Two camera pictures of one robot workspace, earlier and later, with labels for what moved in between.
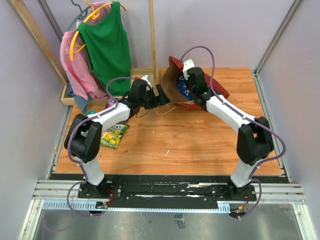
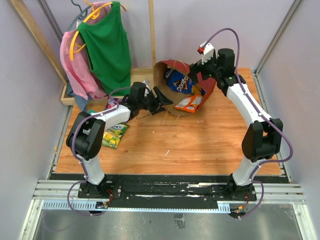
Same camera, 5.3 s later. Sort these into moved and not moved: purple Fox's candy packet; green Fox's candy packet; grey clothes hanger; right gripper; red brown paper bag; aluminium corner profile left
Moved: red brown paper bag; right gripper
Not moved: purple Fox's candy packet; grey clothes hanger; green Fox's candy packet; aluminium corner profile left
